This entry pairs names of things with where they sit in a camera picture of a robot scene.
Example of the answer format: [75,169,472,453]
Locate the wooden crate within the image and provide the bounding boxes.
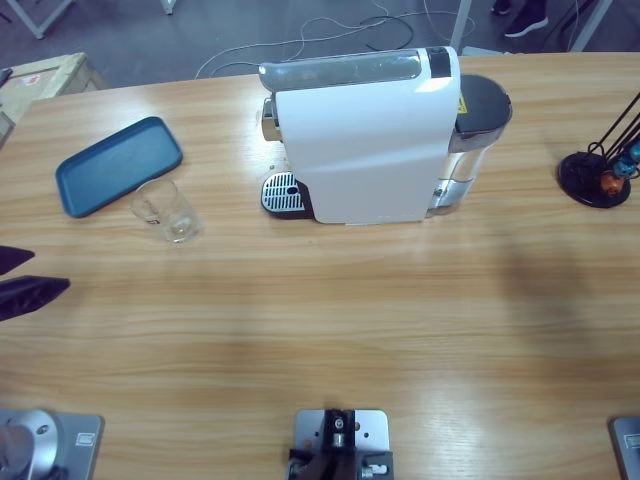
[0,52,109,146]

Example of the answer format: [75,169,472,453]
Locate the white floor cable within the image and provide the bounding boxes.
[193,0,464,81]

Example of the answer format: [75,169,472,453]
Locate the centre metal mount base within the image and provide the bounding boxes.
[287,407,396,480]

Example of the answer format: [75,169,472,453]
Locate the black drip tray metal grille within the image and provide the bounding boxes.
[259,170,314,221]

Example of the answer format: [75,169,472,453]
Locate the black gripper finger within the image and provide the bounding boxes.
[0,276,71,324]
[0,244,36,276]

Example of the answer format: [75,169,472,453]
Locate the dark blue plastic tray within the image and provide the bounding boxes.
[54,116,184,219]

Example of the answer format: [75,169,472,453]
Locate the black floor cable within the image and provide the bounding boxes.
[357,13,416,49]

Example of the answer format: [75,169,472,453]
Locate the black wire capsule holder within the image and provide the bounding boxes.
[557,89,640,209]

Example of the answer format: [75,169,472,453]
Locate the white post with foot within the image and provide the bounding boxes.
[449,0,511,56]

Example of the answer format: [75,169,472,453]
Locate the white slanted table leg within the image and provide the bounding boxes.
[569,0,614,54]

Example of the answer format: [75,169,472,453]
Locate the white capsule coffee machine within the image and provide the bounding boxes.
[258,45,462,227]

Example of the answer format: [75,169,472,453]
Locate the clear drinking glass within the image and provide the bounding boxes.
[130,178,205,245]

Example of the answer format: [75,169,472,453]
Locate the arm grey base plate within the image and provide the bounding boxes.
[607,416,640,480]
[0,408,105,480]

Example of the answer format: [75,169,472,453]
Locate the clear water tank black lid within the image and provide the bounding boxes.
[447,73,514,219]

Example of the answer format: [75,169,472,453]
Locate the white metal table frame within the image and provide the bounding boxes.
[0,0,76,40]

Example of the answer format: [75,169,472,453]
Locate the silver coffee machine lever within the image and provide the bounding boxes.
[258,49,425,95]

